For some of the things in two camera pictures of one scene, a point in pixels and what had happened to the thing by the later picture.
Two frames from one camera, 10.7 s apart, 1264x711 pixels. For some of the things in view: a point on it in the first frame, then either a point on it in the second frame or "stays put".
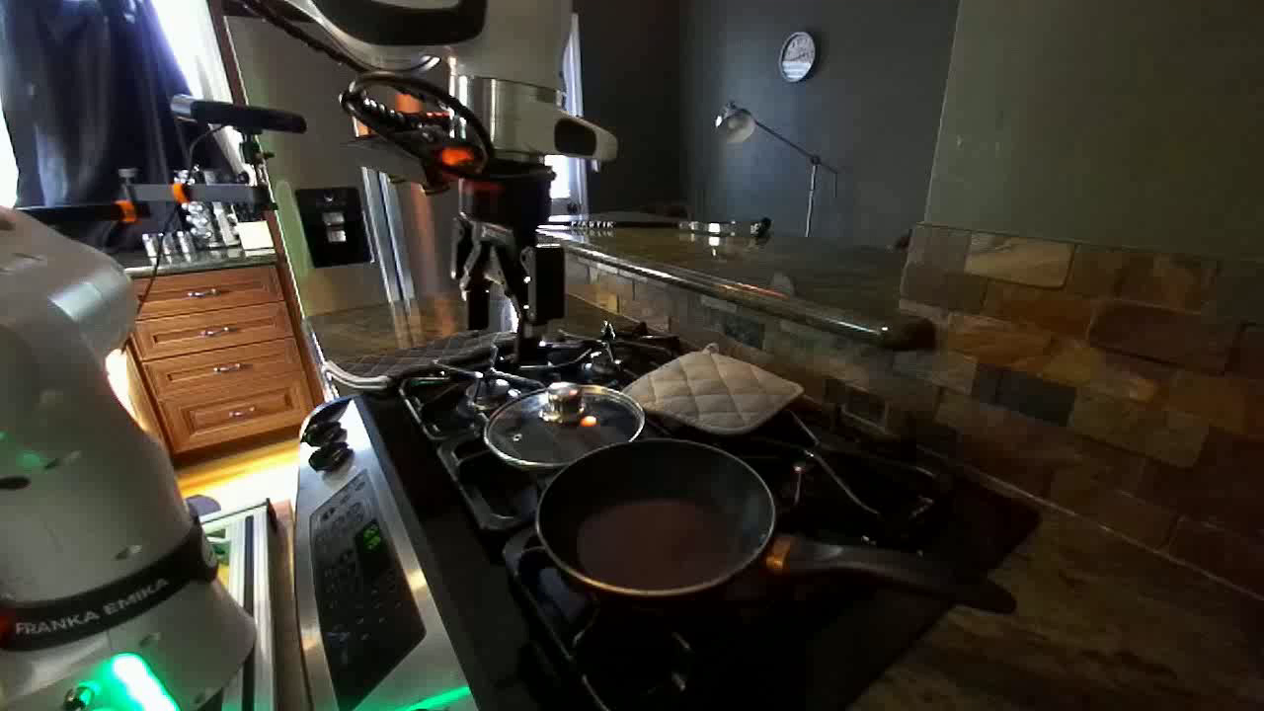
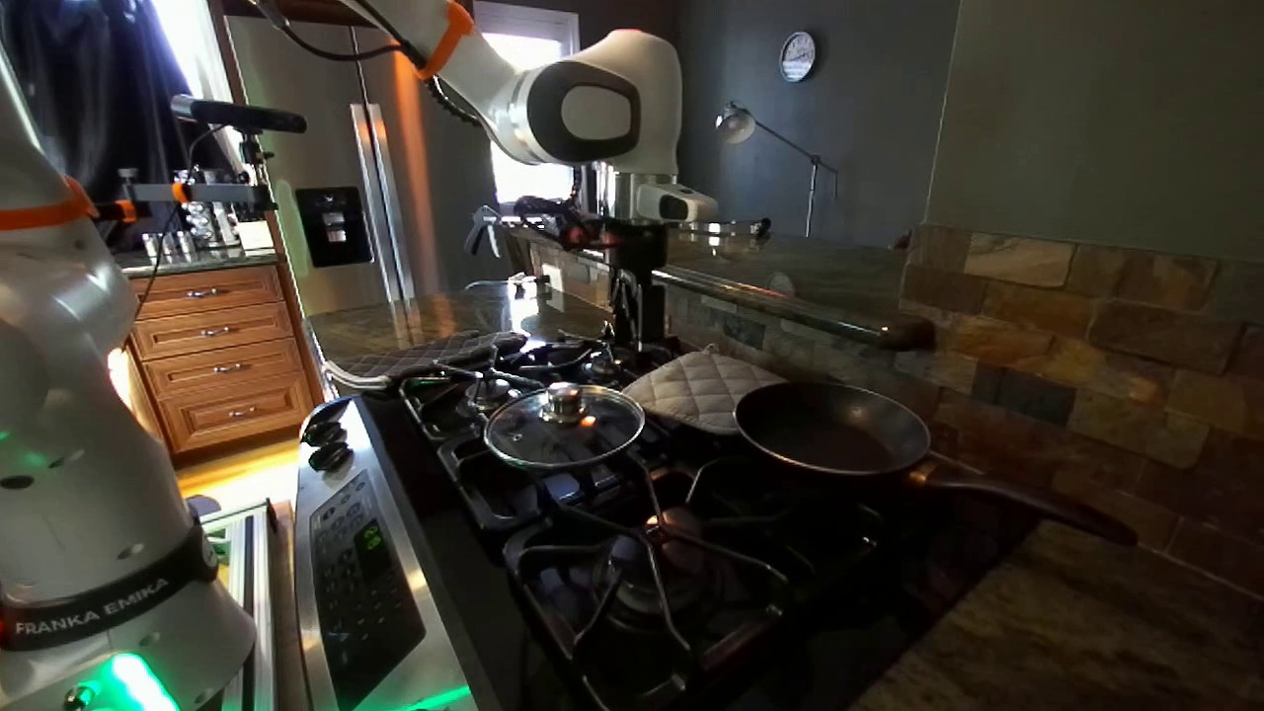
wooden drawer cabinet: (224, 355) stays put
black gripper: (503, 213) -> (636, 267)
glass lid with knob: (549, 425) stays put
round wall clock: (797, 57) stays put
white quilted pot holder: (713, 391) stays put
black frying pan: (669, 520) -> (842, 452)
